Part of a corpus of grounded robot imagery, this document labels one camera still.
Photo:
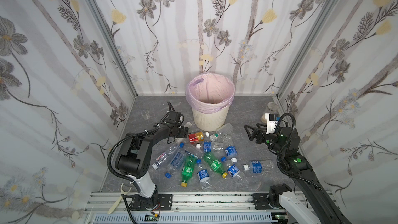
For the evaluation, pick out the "clear bottle white cap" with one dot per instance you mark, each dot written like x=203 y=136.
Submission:
x=165 y=157

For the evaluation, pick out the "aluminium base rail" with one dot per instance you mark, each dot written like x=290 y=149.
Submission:
x=193 y=208

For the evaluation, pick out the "pink plastic bin liner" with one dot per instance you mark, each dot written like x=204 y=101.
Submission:
x=209 y=93

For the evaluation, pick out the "red yellow juice bottle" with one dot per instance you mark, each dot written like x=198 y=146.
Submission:
x=197 y=137

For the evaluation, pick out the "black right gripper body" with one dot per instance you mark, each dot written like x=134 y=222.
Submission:
x=259 y=135

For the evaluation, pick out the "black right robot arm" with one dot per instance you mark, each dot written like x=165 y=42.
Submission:
x=285 y=143

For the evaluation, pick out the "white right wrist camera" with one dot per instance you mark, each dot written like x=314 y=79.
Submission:
x=271 y=122

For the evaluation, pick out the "small clear glass cup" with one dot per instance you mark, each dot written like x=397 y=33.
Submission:
x=145 y=114

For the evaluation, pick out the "clear square white-cap bottle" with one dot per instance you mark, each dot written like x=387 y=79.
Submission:
x=188 y=124

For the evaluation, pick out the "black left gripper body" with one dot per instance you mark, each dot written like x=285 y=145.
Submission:
x=179 y=130

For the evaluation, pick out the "clear bottle blue label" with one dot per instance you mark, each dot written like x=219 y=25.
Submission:
x=208 y=146
x=177 y=161

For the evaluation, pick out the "clear rectangular plastic bottle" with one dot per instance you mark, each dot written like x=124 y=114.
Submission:
x=221 y=132

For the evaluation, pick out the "clear jar with beige powder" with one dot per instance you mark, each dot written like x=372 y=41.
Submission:
x=272 y=108

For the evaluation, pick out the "pepsi label clear bottle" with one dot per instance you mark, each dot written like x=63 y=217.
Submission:
x=234 y=171

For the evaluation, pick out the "green soda bottle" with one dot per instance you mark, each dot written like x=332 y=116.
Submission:
x=215 y=164
x=187 y=170

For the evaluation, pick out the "cream ribbed waste bin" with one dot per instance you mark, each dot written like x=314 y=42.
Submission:
x=209 y=117

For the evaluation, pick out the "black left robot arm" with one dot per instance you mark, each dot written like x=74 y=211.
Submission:
x=130 y=158

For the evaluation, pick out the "clear bottle blue cap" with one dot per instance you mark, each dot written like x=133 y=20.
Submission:
x=192 y=150

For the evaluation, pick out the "blue label water bottle front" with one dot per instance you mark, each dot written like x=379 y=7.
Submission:
x=203 y=175

